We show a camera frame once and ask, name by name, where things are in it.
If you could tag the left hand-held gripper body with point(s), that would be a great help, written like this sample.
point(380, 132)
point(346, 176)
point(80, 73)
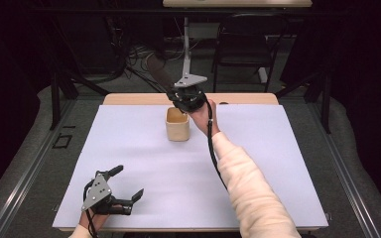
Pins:
point(97, 193)

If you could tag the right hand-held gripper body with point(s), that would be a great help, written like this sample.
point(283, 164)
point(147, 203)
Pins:
point(193, 95)

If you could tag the cream ceramic cup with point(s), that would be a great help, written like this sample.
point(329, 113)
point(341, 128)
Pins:
point(177, 130)

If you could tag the person's right hand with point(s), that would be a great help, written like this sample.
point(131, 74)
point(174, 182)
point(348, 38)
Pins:
point(203, 117)

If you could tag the person's left hand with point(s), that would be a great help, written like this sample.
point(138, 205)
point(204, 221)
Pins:
point(92, 219)

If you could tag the white table mat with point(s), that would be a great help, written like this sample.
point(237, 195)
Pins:
point(145, 172)

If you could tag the wooden table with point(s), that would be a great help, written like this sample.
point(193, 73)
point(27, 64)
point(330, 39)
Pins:
point(129, 99)

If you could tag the white desk leg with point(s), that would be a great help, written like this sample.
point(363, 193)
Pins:
point(187, 49)

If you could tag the black folding chair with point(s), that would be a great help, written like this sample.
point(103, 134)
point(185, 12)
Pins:
point(244, 43)

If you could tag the black metal stand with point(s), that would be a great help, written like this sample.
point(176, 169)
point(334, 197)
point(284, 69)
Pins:
point(66, 89)
point(324, 99)

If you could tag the aluminium floor rail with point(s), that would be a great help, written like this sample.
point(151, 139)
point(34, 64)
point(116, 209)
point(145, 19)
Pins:
point(347, 185)
point(23, 185)

